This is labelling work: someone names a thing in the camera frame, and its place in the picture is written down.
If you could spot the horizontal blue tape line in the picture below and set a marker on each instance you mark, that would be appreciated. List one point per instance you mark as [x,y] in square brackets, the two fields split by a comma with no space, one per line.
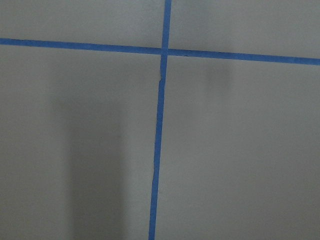
[158,51]

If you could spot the brown paper table cover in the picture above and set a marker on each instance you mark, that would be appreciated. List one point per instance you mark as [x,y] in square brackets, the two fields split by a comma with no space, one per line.
[240,149]

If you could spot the vertical blue tape line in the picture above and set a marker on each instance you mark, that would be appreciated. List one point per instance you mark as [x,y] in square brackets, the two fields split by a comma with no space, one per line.
[159,119]

